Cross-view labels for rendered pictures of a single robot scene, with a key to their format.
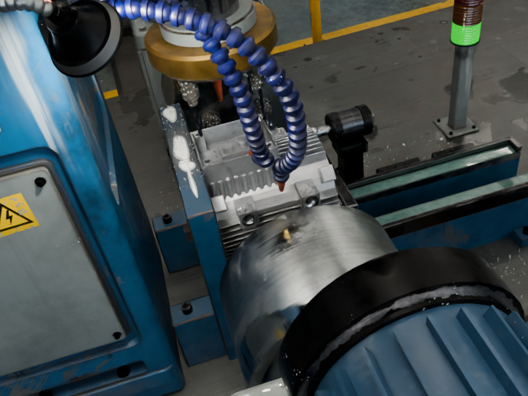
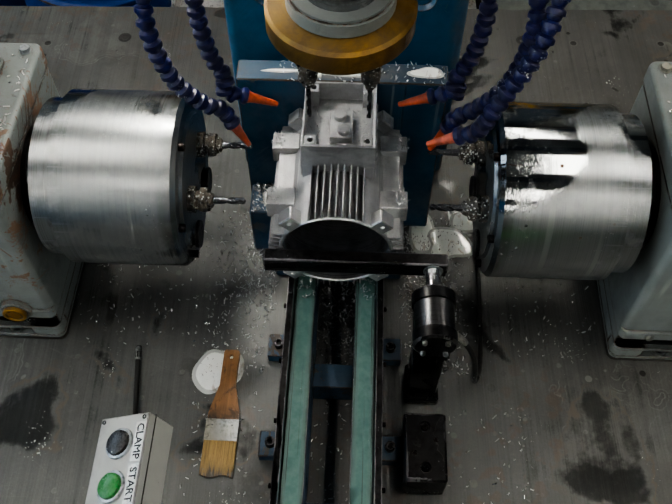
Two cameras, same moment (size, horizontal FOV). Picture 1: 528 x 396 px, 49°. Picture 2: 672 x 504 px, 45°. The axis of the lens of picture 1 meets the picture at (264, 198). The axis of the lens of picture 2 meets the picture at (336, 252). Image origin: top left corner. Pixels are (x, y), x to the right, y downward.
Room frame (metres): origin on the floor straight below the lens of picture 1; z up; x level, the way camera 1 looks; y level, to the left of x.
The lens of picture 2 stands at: (0.89, -0.72, 1.96)
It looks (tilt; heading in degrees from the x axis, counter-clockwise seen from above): 57 degrees down; 101
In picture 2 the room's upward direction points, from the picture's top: straight up
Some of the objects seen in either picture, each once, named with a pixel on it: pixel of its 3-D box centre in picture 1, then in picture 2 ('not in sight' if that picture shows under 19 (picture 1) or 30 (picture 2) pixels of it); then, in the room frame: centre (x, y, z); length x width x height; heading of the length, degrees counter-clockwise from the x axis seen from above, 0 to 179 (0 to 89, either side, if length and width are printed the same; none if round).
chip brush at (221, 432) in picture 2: not in sight; (224, 411); (0.64, -0.29, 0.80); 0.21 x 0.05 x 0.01; 98
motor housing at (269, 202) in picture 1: (267, 194); (338, 195); (0.76, -0.01, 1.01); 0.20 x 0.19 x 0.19; 99
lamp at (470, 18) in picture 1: (467, 10); not in sight; (1.14, -0.49, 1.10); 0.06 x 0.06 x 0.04
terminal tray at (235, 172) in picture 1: (236, 157); (339, 131); (0.75, 0.03, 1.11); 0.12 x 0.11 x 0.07; 99
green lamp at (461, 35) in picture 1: (465, 30); not in sight; (1.14, -0.49, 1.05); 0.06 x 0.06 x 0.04
